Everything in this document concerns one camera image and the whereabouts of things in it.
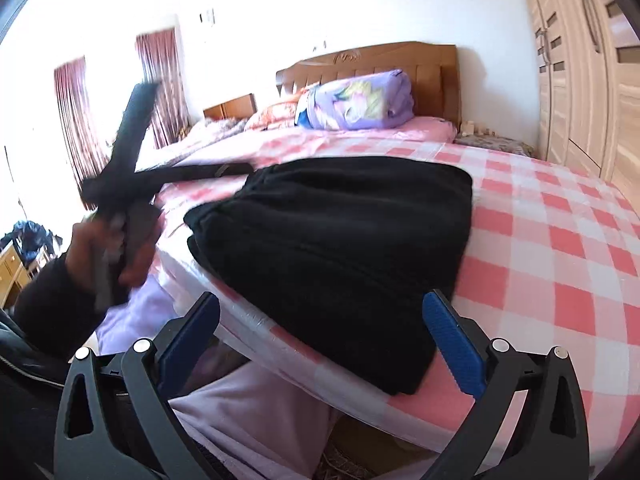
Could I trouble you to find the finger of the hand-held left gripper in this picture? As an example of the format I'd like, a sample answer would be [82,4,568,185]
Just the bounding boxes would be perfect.
[135,161,255,187]

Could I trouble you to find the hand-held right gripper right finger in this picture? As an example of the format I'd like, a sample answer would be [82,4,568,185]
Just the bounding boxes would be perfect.
[420,289,591,480]

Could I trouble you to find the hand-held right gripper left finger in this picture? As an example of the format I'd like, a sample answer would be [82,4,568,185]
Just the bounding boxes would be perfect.
[52,291,223,480]

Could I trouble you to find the black pants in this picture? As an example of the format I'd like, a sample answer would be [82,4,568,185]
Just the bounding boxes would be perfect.
[184,156,475,396]

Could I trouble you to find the person's left forearm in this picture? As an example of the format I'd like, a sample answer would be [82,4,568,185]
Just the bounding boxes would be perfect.
[14,252,108,361]

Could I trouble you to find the person's left hand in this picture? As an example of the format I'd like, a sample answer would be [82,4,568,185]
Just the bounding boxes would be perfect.
[65,210,163,292]

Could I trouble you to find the pink quilt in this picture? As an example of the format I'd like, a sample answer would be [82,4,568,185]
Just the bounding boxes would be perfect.
[135,120,301,196]

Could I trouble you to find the small bed with pink quilt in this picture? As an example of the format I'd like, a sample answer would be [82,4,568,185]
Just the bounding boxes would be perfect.
[186,117,247,137]

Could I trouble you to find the dark red curtain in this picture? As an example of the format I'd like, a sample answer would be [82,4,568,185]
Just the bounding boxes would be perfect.
[135,27,190,151]
[54,57,113,196]

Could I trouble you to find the small wooden headboard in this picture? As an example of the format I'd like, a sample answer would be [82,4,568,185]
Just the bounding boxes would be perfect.
[202,94,258,121]

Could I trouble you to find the orange floral pillow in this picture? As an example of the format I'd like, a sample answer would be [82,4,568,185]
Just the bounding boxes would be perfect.
[245,87,313,131]

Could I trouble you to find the person's leg in pale trousers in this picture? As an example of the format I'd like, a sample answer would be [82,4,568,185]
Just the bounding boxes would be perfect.
[170,362,341,480]

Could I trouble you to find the bed with pink checkered sheet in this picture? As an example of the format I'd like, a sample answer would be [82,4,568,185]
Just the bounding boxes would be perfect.
[97,115,640,456]

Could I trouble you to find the pile of dark clothes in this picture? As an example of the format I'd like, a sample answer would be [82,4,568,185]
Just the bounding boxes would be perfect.
[2,220,63,263]

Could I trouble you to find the light wooden cabinet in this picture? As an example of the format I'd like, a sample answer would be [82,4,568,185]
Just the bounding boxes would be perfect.
[0,245,31,311]

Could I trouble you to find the purple floral pillow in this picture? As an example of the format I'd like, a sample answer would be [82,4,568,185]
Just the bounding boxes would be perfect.
[295,70,416,130]

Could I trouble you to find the person's dark jacket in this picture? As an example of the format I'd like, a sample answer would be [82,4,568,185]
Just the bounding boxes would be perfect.
[0,307,71,480]

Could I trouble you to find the bedside table with patterned cloth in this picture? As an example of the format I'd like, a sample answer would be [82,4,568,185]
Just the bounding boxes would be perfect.
[452,120,538,158]

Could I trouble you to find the wooden carved headboard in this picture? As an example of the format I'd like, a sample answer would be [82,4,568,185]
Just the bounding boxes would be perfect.
[276,41,461,128]

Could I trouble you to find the light wooden wardrobe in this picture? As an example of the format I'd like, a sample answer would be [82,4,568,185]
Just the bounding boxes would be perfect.
[515,0,640,201]

